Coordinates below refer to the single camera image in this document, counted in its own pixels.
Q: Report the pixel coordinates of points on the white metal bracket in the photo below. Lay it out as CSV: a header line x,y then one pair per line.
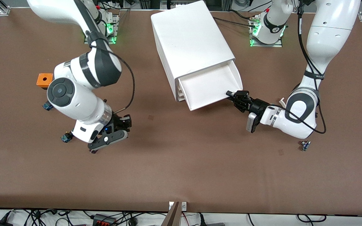
x,y
184,206

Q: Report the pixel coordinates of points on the white curved plastic bracket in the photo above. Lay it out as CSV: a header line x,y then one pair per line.
x,y
282,101

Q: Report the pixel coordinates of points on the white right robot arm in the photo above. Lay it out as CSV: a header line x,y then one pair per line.
x,y
74,94

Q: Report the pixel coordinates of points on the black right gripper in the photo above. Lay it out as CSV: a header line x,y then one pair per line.
x,y
117,121

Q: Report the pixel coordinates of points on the white drawer cabinet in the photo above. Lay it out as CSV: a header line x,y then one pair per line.
x,y
187,37

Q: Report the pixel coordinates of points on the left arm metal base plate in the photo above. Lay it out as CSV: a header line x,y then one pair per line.
x,y
254,42

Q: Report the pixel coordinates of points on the chrome tee pipe fitting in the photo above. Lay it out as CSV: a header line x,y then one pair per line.
x,y
305,146

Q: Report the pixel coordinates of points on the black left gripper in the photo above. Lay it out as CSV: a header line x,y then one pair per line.
x,y
257,106

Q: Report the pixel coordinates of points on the black power strip red switches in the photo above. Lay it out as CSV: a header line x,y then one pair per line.
x,y
104,219

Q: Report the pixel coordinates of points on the wooden post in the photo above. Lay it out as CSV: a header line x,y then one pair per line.
x,y
172,216

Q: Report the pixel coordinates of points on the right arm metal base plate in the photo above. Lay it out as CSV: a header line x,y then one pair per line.
x,y
114,33

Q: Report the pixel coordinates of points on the red push button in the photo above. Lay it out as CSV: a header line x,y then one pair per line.
x,y
46,106

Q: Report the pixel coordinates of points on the green push button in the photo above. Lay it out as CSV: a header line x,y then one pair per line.
x,y
65,137

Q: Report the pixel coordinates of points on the white plastic drawer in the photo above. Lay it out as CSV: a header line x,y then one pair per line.
x,y
181,94
179,88
182,98
209,88

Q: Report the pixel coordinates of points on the orange box with black base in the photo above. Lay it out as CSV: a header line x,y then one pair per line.
x,y
43,80

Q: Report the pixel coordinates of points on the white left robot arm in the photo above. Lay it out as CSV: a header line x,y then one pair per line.
x,y
328,34

